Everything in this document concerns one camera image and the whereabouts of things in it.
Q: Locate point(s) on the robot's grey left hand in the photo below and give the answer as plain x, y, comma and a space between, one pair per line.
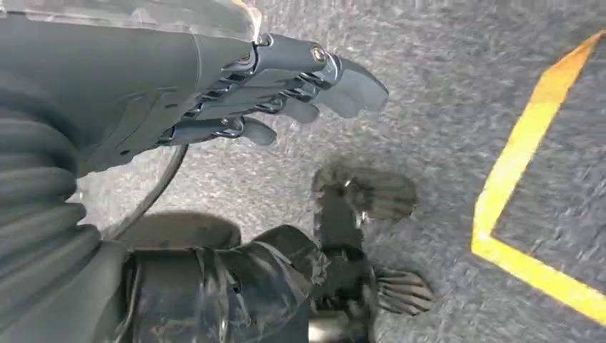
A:
123, 80

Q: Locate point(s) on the robot's left arm ribbed sleeve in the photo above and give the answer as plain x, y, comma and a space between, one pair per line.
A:
38, 227

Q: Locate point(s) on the robot's black right leg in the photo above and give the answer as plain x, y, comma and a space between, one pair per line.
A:
265, 284

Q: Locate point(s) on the robot's black leg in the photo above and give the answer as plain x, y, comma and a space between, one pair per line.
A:
338, 222
265, 284

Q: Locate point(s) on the robot's black left leg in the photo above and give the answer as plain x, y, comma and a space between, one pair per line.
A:
338, 222

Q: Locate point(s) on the robot's black left foot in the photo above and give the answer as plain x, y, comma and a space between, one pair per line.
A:
378, 194

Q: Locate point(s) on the robot's black foot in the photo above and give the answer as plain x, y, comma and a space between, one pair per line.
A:
402, 291
378, 194

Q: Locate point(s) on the robot's black right foot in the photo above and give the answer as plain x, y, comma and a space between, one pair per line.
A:
402, 291

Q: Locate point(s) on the yellow floor tape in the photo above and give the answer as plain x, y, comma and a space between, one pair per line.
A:
516, 156

